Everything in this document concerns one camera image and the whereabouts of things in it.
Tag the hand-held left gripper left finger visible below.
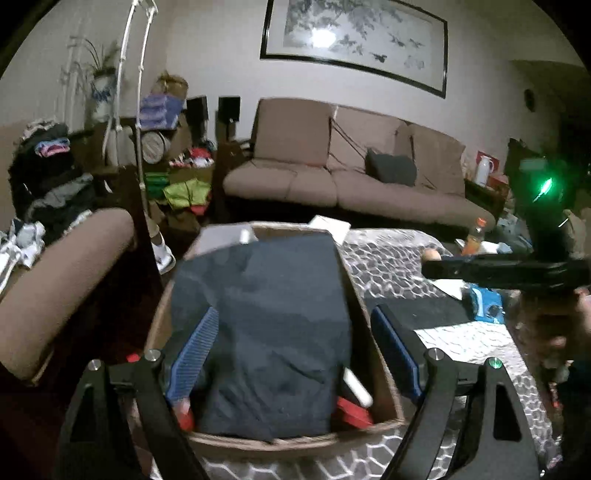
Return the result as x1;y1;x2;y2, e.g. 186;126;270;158
55;307;220;480

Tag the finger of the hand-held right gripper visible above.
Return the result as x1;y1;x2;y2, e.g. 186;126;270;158
422;257;573;292

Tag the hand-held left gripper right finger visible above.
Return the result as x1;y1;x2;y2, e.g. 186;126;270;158
370;302;541;480

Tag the dark navy garment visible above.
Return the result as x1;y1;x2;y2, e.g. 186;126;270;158
171;233;354;439

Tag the brown cardboard box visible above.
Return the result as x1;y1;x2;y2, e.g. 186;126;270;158
143;222;407;457

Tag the person's right hand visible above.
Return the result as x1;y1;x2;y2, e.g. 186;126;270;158
515;288;591;384

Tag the blue packet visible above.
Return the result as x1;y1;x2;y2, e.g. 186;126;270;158
466;286;506;324

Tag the orange drink bottle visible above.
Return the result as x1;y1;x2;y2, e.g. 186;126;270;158
462;218;489;256

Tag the white paper packet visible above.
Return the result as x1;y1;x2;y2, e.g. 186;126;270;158
434;279;465;298

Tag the white thermos jug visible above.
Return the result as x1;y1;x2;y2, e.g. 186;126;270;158
475;156;496;188

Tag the grey white patterned blanket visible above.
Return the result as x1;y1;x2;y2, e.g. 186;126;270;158
185;228;555;480

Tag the white shoe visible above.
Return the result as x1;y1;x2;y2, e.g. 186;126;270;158
152;240;176;274

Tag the dark grey cushion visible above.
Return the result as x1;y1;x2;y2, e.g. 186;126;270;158
366;148;417;186

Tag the brown armchair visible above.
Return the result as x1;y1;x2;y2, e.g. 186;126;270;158
0;208;139;384

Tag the green bag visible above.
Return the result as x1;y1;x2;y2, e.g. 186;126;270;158
164;179;212;208

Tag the brown sofa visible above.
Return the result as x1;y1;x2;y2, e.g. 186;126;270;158
223;98;497;227

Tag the white black clothes heap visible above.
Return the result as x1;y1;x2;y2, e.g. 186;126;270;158
0;220;47;287

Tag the round tin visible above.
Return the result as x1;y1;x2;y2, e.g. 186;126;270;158
142;130;169;163

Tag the pile of dark clothes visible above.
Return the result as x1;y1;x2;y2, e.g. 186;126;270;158
9;121;98;222

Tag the black speaker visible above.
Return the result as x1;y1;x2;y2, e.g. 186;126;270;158
187;95;208;139
218;96;241;123

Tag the white floor stand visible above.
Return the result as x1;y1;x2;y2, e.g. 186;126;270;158
104;0;158;222

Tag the stack of blue packets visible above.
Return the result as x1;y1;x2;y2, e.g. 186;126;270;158
139;93;182;130

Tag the framed ink painting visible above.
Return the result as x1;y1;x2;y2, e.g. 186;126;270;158
260;0;448;99

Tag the potted plant in vase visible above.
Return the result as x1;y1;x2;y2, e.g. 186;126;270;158
65;37;122;123

